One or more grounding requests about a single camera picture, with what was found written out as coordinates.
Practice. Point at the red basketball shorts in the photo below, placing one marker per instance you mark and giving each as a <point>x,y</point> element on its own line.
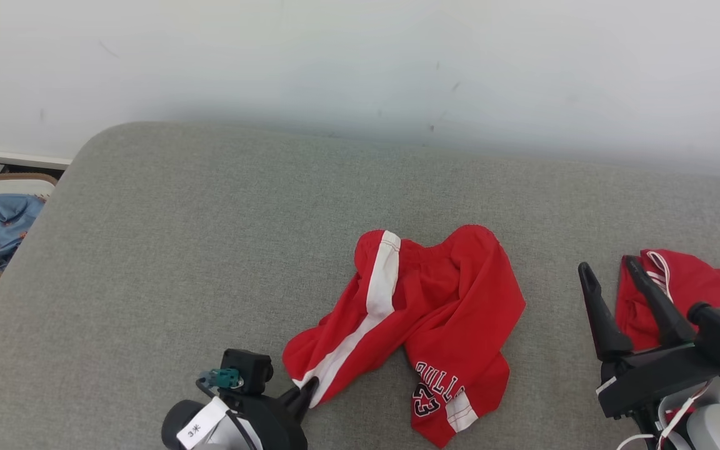
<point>460,300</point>

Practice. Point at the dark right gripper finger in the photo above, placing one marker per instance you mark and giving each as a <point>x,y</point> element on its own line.
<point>663,315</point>
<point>604,319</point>

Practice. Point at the grey fabric sofa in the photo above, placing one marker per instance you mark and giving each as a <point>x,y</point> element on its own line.
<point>210,250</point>

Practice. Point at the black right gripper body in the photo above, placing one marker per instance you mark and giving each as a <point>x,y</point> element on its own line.
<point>654,378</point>

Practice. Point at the teal left camera connector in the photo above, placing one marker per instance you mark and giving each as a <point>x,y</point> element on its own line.
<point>222,378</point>

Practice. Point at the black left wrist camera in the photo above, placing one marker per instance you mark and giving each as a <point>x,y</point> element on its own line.
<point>247,369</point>

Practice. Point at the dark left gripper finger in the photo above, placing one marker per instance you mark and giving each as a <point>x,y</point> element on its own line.
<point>300,400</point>

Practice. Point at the white wall baseboard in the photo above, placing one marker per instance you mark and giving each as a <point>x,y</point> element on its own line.
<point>10,157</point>

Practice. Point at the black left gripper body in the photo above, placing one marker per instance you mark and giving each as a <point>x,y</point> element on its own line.
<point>269,425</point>

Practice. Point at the red white-sleeved basketball jersey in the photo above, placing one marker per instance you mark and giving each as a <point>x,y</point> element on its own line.
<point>710,287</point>

